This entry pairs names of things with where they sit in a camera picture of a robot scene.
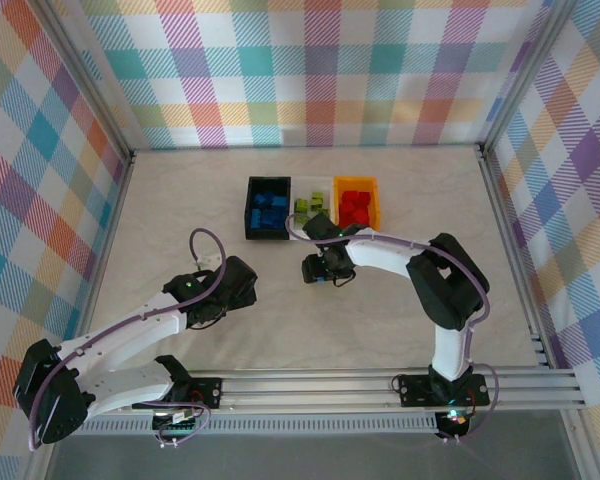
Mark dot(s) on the blue lego brick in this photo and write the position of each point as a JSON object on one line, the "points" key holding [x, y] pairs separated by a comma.
{"points": [[256, 219], [279, 201], [262, 198], [271, 223], [279, 214]]}

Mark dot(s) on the black plastic bin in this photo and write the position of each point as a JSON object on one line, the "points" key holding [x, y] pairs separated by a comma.
{"points": [[247, 235]]}

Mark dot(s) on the white plastic bin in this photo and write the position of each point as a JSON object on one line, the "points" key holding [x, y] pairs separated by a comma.
{"points": [[300, 182]]}

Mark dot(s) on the yellow plastic bin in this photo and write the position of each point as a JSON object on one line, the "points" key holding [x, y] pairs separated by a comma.
{"points": [[376, 200]]}

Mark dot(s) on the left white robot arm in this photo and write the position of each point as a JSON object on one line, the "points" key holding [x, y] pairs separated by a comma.
{"points": [[130, 335]]}

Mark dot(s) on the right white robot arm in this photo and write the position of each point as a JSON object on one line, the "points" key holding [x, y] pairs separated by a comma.
{"points": [[380, 255]]}

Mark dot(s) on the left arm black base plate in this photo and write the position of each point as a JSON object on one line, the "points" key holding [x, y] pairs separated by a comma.
{"points": [[210, 392]]}

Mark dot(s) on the aluminium frame side rail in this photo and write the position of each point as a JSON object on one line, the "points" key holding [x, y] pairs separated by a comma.
{"points": [[102, 265], [502, 225]]}

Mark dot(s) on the wide aluminium base rail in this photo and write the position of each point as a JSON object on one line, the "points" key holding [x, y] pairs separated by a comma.
{"points": [[305, 387]]}

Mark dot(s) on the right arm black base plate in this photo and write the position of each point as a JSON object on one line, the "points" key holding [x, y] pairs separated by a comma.
{"points": [[412, 390]]}

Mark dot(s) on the aluminium frame post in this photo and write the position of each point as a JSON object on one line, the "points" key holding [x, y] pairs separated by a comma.
{"points": [[524, 75], [91, 75]]}

